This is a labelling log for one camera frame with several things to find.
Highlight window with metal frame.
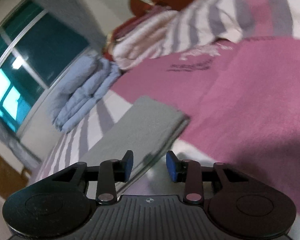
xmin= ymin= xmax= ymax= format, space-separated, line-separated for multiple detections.
xmin=0 ymin=0 xmax=88 ymax=133

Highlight grey curtain left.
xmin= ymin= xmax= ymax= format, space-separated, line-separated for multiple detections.
xmin=0 ymin=120 xmax=41 ymax=170

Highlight grey curtain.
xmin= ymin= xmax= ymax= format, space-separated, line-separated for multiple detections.
xmin=0 ymin=120 xmax=41 ymax=170
xmin=33 ymin=0 xmax=106 ymax=54

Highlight brown wooden door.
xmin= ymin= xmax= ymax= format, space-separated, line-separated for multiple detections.
xmin=0 ymin=156 xmax=32 ymax=199

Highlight striped pink white pillow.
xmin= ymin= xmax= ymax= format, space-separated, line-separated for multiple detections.
xmin=112 ymin=0 xmax=294 ymax=70

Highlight red patterned blanket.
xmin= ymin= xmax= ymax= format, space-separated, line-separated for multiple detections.
xmin=102 ymin=0 xmax=176 ymax=62

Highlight grey curtain right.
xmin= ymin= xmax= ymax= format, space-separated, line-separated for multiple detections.
xmin=33 ymin=0 xmax=106 ymax=54

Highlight grey pants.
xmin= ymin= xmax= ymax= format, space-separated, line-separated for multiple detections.
xmin=80 ymin=96 xmax=190 ymax=193

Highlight striped pink grey bedsheet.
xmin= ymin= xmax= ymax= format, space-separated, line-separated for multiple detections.
xmin=37 ymin=37 xmax=300 ymax=216

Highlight folded light blue quilt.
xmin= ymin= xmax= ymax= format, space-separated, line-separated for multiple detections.
xmin=49 ymin=55 xmax=121 ymax=133

